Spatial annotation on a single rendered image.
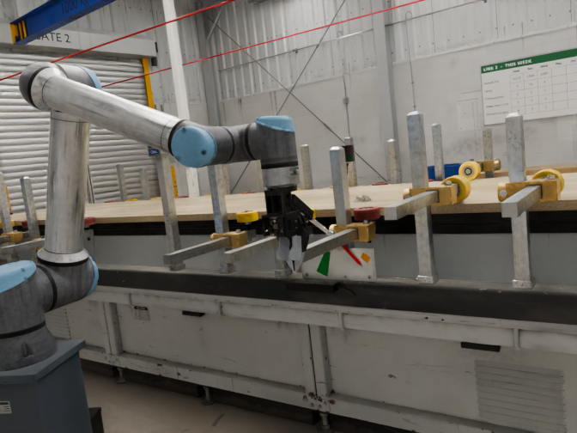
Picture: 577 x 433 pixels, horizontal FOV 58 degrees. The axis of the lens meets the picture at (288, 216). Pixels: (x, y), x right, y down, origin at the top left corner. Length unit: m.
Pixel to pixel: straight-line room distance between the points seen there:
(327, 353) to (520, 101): 7.05
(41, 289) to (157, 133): 0.67
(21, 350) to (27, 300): 0.14
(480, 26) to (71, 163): 7.93
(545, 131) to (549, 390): 7.03
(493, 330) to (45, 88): 1.32
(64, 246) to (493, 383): 1.40
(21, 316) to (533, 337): 1.39
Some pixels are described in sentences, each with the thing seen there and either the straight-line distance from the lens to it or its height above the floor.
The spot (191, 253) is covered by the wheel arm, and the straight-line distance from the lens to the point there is 1.69.
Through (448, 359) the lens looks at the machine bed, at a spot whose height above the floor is 0.37.
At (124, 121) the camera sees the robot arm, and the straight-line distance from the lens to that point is 1.28.
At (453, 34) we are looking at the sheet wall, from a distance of 9.13.
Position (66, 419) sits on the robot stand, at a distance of 1.75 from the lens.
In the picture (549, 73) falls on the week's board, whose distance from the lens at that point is 8.62.
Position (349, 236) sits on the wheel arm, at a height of 0.85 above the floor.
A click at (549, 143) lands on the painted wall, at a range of 8.63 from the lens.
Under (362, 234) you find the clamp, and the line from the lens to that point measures 1.54.
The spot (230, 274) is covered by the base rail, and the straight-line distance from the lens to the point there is 1.87.
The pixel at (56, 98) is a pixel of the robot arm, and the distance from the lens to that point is 1.44.
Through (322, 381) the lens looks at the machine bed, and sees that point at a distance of 2.08.
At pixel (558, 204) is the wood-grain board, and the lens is 1.55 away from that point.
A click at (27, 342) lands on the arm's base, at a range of 1.66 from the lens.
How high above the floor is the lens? 1.10
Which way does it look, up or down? 7 degrees down
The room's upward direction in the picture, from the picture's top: 7 degrees counter-clockwise
